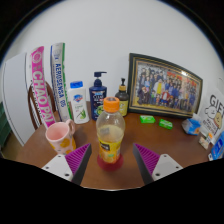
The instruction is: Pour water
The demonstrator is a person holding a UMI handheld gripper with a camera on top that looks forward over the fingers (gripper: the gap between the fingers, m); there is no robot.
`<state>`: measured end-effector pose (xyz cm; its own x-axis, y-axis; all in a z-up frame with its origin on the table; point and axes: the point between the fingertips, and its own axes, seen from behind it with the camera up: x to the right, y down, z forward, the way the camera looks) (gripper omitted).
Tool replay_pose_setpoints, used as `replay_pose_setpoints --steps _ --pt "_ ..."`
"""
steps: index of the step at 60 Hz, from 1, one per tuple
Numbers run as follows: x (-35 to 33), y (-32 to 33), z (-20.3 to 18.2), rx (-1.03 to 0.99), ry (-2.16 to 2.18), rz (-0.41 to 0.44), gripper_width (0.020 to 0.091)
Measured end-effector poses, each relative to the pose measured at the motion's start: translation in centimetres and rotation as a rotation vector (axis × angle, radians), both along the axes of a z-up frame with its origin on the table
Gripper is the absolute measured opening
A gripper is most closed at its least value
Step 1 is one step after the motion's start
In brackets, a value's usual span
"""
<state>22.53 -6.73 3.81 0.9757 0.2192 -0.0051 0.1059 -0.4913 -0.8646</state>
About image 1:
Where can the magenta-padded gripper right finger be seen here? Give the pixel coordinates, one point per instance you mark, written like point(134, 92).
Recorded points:
point(156, 165)

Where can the framed group photograph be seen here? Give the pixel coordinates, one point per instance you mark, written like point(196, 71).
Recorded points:
point(163, 87)

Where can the white lotion bottle blue cap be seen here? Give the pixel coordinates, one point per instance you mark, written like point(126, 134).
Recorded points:
point(78, 103)

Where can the white gift paper bag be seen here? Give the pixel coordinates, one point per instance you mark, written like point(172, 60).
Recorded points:
point(213, 113)

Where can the orange-capped juice bottle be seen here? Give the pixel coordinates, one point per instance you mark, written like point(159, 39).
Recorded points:
point(110, 133)

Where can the pink long badminton tube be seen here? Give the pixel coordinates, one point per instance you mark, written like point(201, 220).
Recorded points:
point(41, 86)

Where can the pink mug with yellow dots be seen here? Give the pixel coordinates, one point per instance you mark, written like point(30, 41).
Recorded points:
point(61, 137)

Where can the blue white tissue pack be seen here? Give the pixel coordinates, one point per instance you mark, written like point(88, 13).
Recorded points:
point(191, 126)

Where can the blue box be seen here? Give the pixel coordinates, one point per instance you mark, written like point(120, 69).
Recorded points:
point(218, 148)

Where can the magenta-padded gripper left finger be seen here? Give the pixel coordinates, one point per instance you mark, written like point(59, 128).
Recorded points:
point(68, 165)

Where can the small amber pump bottle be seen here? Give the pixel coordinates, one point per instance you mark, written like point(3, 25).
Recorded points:
point(122, 100)

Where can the white green long badminton tube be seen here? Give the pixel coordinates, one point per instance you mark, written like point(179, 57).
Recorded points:
point(60, 80)

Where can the small green soap packet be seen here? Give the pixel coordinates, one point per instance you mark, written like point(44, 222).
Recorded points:
point(165, 124)
point(147, 119)

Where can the dark blue pump bottle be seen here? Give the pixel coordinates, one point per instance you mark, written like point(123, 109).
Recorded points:
point(98, 98)

